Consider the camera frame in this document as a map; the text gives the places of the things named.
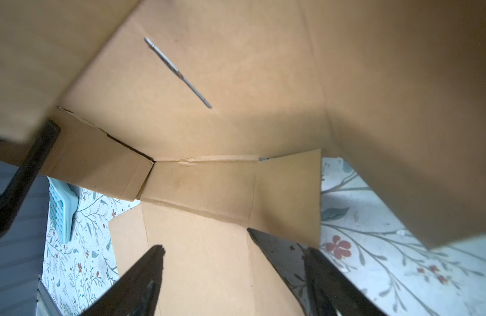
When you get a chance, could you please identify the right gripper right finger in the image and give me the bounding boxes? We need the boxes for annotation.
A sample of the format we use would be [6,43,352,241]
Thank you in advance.
[304,248,385,315]

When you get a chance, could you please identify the brown cardboard box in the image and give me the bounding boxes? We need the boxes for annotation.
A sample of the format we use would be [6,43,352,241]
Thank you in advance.
[0,1,486,315]

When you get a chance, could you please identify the floral table mat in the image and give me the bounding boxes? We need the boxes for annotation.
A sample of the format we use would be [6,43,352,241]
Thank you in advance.
[41,158,486,315]

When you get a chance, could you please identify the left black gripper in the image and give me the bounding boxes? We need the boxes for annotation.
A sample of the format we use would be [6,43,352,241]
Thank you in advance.
[0,119,61,240]

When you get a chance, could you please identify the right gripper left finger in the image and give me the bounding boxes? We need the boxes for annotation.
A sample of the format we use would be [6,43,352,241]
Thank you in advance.
[82,245,165,316]

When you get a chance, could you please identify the teal calculator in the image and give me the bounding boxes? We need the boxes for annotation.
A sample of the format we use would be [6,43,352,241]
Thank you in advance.
[48,177,79,245]

